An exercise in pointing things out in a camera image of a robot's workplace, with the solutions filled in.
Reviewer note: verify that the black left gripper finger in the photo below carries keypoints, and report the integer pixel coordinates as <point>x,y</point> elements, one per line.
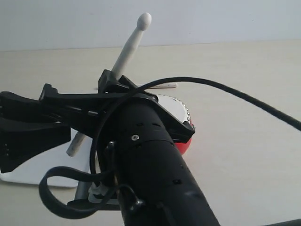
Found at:
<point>17,108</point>
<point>21,141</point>

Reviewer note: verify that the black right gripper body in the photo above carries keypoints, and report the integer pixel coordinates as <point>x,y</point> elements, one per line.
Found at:
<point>139,114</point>

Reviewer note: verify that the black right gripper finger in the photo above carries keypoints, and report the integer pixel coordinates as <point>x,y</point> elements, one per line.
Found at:
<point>51,97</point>
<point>109,84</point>

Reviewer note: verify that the white plastic tray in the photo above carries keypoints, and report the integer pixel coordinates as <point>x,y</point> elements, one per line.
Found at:
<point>32,171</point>

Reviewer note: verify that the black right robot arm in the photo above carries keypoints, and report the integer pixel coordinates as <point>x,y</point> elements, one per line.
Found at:
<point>134,153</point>

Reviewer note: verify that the white drumstick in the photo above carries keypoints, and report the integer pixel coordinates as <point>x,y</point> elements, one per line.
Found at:
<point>124,58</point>
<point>170,85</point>

